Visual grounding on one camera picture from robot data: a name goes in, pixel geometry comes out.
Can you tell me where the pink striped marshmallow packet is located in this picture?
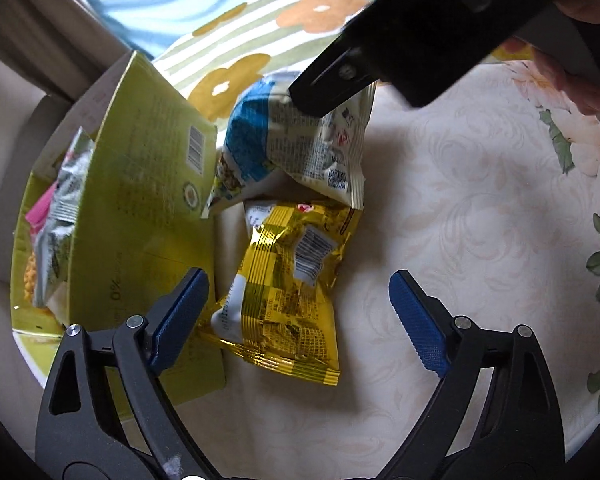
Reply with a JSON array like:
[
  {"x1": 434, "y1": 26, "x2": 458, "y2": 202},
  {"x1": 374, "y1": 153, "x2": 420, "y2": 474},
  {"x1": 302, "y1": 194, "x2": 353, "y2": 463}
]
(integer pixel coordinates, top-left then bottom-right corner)
[{"x1": 24, "y1": 182, "x2": 61, "y2": 233}]

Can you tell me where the floral tablecloth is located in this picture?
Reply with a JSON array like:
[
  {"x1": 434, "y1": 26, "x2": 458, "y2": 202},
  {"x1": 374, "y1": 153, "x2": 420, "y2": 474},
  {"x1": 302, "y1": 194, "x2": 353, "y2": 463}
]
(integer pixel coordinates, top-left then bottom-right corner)
[{"x1": 120, "y1": 60, "x2": 600, "y2": 480}]

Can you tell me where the blue white snack packet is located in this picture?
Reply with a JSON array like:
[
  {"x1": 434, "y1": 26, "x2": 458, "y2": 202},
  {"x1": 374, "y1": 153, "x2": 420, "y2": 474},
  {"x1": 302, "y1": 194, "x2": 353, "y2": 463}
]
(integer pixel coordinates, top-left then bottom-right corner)
[{"x1": 200, "y1": 71, "x2": 378, "y2": 218}]

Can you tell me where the yellow-green cardboard box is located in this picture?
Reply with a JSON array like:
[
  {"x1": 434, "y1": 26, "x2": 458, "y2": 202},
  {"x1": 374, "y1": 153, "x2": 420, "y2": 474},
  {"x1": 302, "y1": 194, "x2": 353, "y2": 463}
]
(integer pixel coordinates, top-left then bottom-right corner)
[{"x1": 10, "y1": 51, "x2": 228, "y2": 406}]

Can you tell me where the person's right hand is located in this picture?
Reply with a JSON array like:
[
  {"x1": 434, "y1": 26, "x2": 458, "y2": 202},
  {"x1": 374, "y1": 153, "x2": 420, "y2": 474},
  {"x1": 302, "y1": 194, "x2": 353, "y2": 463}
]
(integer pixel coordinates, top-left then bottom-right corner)
[{"x1": 495, "y1": 0, "x2": 600, "y2": 117}]

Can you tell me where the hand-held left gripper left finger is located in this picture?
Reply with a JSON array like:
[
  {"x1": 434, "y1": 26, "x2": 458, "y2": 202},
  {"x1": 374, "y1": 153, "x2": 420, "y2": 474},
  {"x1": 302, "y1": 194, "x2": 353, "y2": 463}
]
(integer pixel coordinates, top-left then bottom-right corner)
[{"x1": 34, "y1": 267, "x2": 217, "y2": 480}]

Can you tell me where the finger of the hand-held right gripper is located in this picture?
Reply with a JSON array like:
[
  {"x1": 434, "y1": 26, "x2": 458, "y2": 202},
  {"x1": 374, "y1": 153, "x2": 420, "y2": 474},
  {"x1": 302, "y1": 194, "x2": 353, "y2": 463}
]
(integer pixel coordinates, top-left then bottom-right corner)
[{"x1": 287, "y1": 34, "x2": 378, "y2": 118}]

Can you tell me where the flower-patterned pillow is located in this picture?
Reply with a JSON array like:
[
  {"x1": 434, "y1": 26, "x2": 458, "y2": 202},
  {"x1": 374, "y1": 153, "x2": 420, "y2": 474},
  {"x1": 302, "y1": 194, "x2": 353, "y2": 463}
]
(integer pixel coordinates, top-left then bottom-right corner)
[{"x1": 152, "y1": 0, "x2": 416, "y2": 121}]

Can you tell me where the silver snack packet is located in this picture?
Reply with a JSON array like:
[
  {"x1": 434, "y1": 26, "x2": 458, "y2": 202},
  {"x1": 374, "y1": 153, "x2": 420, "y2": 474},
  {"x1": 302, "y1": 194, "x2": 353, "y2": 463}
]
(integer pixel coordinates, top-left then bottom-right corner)
[{"x1": 22, "y1": 127, "x2": 97, "y2": 311}]

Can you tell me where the beige curtain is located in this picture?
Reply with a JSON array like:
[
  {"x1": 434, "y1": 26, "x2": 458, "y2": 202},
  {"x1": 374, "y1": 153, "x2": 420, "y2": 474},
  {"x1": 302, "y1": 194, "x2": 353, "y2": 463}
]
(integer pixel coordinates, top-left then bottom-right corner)
[{"x1": 0, "y1": 0, "x2": 136, "y2": 106}]

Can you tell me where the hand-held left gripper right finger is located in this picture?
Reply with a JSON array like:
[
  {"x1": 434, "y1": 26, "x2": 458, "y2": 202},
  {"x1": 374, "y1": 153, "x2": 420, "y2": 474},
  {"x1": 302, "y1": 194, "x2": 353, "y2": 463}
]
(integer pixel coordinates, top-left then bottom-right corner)
[{"x1": 379, "y1": 269, "x2": 567, "y2": 480}]

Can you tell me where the gold foil snack packet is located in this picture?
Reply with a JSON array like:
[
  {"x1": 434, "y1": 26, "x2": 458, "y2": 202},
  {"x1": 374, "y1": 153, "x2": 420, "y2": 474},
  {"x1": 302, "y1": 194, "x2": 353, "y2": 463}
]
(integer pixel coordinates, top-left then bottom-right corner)
[{"x1": 197, "y1": 199, "x2": 363, "y2": 387}]

